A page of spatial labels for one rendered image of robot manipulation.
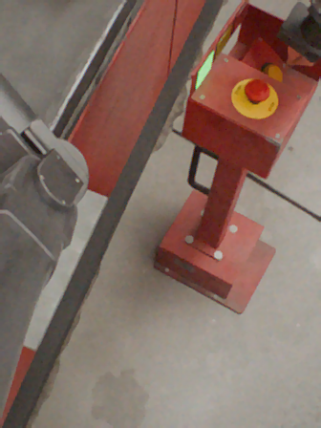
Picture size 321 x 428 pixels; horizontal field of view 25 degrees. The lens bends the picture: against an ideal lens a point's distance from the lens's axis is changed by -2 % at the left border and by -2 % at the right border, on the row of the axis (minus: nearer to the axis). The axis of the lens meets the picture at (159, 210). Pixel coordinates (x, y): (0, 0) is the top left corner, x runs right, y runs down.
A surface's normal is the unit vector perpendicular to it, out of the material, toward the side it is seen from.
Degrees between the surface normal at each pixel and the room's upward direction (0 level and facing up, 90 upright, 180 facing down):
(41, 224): 58
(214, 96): 0
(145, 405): 0
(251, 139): 90
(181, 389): 0
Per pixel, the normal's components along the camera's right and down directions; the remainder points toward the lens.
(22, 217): 0.74, -0.58
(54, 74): 0.06, -0.41
